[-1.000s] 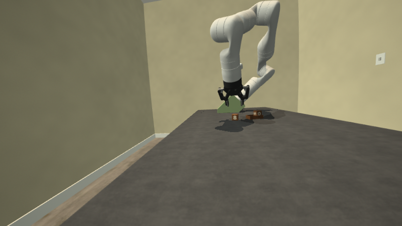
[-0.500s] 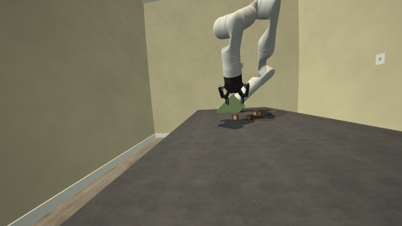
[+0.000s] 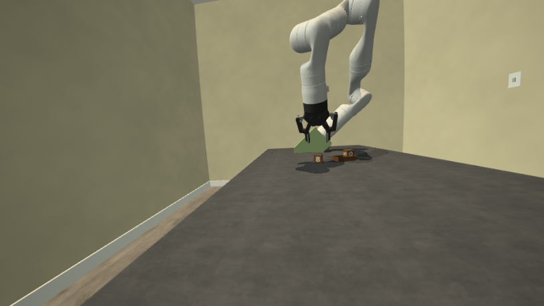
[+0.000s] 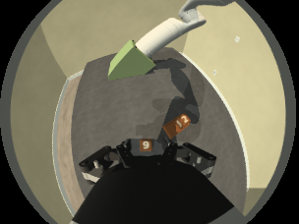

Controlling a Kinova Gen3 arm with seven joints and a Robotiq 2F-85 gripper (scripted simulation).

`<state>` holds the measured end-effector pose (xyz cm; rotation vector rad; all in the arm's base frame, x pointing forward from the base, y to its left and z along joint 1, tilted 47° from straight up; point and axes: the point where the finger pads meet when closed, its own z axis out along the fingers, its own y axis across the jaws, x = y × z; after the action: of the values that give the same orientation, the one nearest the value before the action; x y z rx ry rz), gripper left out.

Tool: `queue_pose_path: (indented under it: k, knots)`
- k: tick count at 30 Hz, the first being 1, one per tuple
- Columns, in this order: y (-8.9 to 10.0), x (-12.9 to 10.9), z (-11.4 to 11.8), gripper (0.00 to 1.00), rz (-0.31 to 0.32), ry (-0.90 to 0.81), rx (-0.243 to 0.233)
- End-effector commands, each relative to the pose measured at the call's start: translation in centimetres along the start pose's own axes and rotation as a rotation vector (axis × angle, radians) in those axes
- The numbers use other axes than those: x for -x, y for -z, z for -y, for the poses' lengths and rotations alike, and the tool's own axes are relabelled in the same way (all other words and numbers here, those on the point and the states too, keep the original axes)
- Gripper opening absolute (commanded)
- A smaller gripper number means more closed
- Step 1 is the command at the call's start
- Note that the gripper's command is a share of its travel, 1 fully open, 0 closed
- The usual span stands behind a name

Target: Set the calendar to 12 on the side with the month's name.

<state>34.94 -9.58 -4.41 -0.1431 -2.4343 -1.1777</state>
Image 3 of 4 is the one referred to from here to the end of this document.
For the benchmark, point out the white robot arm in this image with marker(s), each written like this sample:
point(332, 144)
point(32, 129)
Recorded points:
point(314, 36)

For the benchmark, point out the brown number cube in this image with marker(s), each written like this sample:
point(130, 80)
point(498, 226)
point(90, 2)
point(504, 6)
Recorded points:
point(348, 152)
point(317, 158)

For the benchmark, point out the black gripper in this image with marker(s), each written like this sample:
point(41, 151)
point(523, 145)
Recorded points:
point(316, 115)

